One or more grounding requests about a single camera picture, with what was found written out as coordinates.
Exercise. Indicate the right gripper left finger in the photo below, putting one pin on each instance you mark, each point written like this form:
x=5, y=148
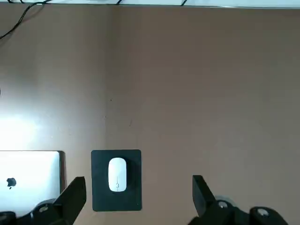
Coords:
x=63, y=206

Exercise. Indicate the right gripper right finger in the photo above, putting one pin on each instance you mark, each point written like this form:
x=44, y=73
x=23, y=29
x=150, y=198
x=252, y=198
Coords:
x=208, y=211

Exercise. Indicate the white mouse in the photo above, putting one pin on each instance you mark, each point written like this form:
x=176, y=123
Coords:
x=117, y=171

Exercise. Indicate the black mouse pad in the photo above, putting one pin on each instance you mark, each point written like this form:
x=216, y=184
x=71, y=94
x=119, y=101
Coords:
x=98, y=199

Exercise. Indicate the silver laptop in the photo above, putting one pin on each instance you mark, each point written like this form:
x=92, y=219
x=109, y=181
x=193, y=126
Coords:
x=35, y=168

